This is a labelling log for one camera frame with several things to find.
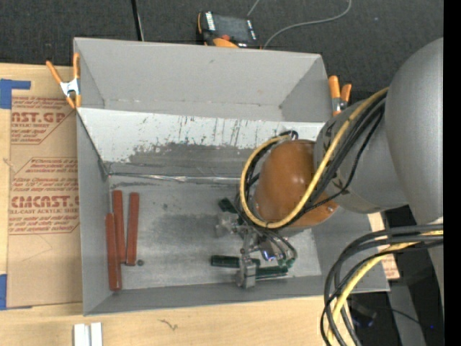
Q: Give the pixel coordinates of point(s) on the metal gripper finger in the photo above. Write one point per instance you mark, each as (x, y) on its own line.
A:
(247, 274)
(225, 225)

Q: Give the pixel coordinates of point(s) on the dark green flat block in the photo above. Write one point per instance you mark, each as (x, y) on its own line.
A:
(224, 261)

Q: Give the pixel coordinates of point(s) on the red-brown flat block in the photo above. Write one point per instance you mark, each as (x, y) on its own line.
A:
(132, 229)
(119, 225)
(112, 254)

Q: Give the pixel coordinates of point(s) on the grey metal bin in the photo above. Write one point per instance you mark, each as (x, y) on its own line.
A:
(187, 85)

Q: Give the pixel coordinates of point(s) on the brown cardboard board, red print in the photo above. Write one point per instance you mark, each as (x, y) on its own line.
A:
(39, 251)

